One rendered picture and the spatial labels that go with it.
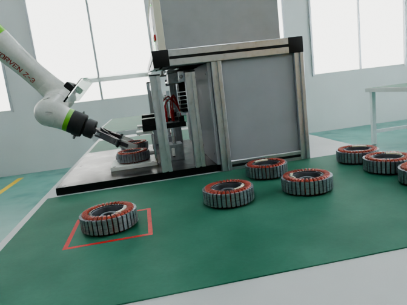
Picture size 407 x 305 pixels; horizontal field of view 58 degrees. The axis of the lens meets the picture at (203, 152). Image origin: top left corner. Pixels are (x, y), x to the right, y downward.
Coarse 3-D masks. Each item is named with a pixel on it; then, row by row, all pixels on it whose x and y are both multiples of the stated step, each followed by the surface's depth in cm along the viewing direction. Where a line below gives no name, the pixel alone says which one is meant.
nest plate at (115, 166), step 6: (150, 156) 131; (114, 162) 127; (138, 162) 122; (144, 162) 121; (150, 162) 119; (156, 162) 120; (114, 168) 118; (120, 168) 118; (126, 168) 118; (132, 168) 119
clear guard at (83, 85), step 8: (136, 72) 102; (144, 72) 102; (152, 72) 103; (160, 72) 108; (168, 72) 114; (80, 80) 100; (88, 80) 108; (96, 80) 113; (104, 80) 119; (80, 88) 108; (72, 96) 105; (80, 96) 119
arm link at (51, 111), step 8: (48, 96) 141; (56, 96) 143; (40, 104) 137; (48, 104) 137; (56, 104) 139; (64, 104) 144; (40, 112) 136; (48, 112) 137; (56, 112) 138; (64, 112) 139; (72, 112) 141; (40, 120) 138; (48, 120) 138; (56, 120) 138; (64, 120) 139; (64, 128) 140
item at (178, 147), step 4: (172, 144) 125; (176, 144) 124; (180, 144) 124; (176, 148) 124; (180, 148) 124; (176, 152) 124; (180, 152) 124; (172, 156) 124; (176, 156) 124; (180, 156) 125; (172, 160) 124
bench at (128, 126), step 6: (114, 120) 410; (120, 120) 399; (126, 120) 387; (132, 120) 376; (138, 120) 366; (186, 120) 300; (102, 126) 344; (108, 126) 333; (114, 126) 325; (120, 126) 318; (126, 126) 310; (132, 126) 303; (186, 126) 285; (120, 132) 278; (126, 132) 278; (132, 132) 279; (96, 138) 275
